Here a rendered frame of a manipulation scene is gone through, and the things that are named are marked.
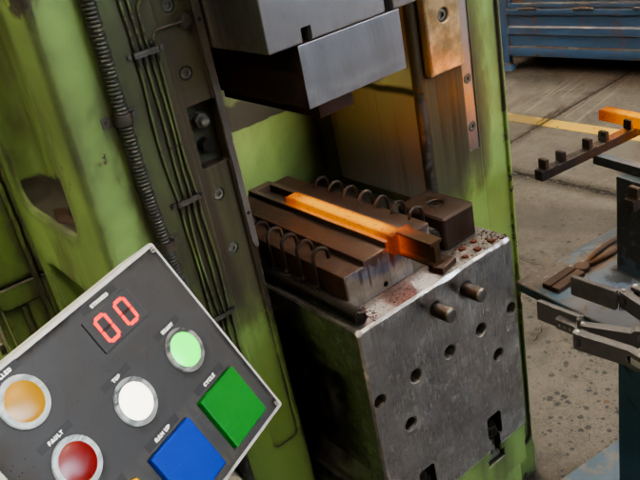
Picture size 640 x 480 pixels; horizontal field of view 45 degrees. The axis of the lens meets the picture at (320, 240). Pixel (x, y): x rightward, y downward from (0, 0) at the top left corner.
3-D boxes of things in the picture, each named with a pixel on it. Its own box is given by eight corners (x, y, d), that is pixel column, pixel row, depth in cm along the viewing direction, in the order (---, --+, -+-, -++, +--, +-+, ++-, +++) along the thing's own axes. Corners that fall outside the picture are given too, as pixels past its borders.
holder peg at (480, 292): (488, 298, 136) (487, 285, 135) (478, 305, 135) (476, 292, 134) (470, 291, 139) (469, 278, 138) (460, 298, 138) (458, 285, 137)
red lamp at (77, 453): (110, 471, 83) (97, 441, 81) (70, 497, 80) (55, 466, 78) (98, 458, 85) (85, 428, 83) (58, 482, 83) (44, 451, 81)
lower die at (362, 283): (432, 260, 140) (427, 218, 136) (350, 311, 130) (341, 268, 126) (294, 207, 171) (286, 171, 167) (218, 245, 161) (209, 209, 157)
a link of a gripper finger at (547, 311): (585, 334, 102) (581, 337, 102) (540, 316, 107) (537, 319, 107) (584, 315, 101) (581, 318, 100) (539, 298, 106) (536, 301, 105)
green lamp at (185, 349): (210, 358, 98) (202, 330, 96) (179, 377, 96) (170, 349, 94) (198, 350, 100) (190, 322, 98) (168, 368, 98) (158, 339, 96)
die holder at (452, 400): (527, 422, 163) (511, 235, 142) (396, 531, 144) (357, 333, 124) (352, 330, 204) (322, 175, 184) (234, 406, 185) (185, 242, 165)
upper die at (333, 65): (407, 68, 124) (398, 8, 119) (310, 110, 114) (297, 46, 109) (259, 48, 155) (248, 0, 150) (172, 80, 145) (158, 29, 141)
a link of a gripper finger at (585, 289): (614, 291, 104) (618, 289, 104) (570, 276, 109) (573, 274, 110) (615, 310, 105) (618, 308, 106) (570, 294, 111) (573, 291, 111)
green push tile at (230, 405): (268, 408, 101) (232, 364, 100) (238, 448, 95) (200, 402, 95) (259, 411, 102) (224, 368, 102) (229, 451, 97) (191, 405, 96)
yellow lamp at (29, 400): (57, 411, 81) (43, 379, 79) (14, 436, 79) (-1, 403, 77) (47, 400, 84) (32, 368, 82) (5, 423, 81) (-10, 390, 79)
